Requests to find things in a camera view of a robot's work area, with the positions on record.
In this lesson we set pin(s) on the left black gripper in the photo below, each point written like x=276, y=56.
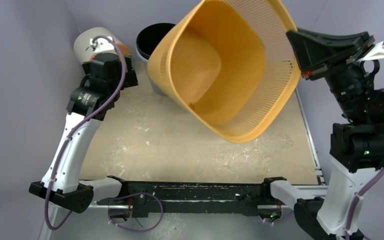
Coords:
x=130, y=80

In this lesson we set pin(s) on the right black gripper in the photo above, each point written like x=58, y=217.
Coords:
x=339, y=62

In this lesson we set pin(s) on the yellow mesh basket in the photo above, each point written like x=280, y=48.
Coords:
x=230, y=64

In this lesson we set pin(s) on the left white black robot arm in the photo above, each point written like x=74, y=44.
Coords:
x=84, y=116

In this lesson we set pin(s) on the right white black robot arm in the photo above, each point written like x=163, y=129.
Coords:
x=357, y=151

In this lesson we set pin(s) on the white orange cylindrical container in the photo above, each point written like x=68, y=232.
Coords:
x=85, y=47

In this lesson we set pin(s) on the grey bin with black liner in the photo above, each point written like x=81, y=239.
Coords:
x=146, y=42

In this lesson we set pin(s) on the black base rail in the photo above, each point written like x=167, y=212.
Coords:
x=145, y=197

